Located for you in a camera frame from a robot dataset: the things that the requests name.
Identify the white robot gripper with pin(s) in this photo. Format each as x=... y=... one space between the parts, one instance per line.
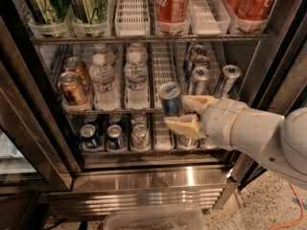
x=219 y=121

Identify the blue silver redbull can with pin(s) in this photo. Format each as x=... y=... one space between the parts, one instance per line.
x=170 y=96

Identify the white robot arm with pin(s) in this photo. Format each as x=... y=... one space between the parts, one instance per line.
x=276 y=142

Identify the front silver soda can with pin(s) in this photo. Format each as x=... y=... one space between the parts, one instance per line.
x=186 y=143

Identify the front silver slim can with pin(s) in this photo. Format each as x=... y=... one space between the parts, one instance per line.
x=198 y=81

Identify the silver slim can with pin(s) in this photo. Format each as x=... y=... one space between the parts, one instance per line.
x=196 y=61
x=193 y=50
x=198 y=81

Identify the empty white tray bottom shelf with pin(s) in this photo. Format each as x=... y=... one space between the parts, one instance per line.
x=163 y=138

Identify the middle silver slim can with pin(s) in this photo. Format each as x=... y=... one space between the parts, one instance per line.
x=196 y=61

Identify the rear sprite can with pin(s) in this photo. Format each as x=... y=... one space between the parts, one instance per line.
x=138 y=119

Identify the sprite can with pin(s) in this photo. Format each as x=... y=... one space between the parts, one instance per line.
x=138 y=119
x=140 y=137

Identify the silver redbull can behind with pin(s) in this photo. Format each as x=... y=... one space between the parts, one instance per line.
x=230 y=74

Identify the front sprite can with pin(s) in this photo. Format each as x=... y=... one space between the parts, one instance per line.
x=140 y=137

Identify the rear silver slim can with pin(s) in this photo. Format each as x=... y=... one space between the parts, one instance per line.
x=193 y=50

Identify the pepsi can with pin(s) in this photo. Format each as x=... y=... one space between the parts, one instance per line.
x=115 y=138
x=117 y=119
x=95 y=120
x=90 y=137

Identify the rear left pepsi can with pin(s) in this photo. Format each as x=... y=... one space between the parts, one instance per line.
x=95 y=120

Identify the front left pepsi can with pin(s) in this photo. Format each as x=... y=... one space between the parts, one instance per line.
x=90 y=137

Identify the centre coca-cola can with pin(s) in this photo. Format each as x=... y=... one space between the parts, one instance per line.
x=171 y=11

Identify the empty white tray top shelf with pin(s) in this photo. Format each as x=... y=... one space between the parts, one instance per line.
x=132 y=18

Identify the front gold can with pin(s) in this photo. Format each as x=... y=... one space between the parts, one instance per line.
x=72 y=88

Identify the gold can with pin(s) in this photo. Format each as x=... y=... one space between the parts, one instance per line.
x=77 y=65
x=72 y=88

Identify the right front coca-cola can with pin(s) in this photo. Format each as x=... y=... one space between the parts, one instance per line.
x=254 y=10

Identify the rear gold can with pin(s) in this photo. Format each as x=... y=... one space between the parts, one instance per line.
x=77 y=65

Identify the right green tall can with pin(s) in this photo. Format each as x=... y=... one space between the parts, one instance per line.
x=90 y=11

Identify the green tall can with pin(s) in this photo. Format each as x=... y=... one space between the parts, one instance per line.
x=48 y=12
x=90 y=11

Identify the fridge glass door left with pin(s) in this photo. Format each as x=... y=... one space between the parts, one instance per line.
x=19 y=122

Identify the left green tall can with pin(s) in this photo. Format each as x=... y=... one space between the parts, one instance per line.
x=48 y=12

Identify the front right water bottle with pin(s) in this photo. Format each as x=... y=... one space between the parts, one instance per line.
x=136 y=77

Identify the water bottle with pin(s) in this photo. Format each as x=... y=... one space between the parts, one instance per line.
x=103 y=81
x=106 y=52
x=136 y=77
x=137 y=47

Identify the rear right water bottle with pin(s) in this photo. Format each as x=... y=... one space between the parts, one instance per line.
x=137 y=47

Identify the front left water bottle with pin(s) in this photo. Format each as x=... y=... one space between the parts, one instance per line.
x=103 y=81

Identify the rear left water bottle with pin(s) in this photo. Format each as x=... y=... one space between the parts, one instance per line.
x=106 y=52

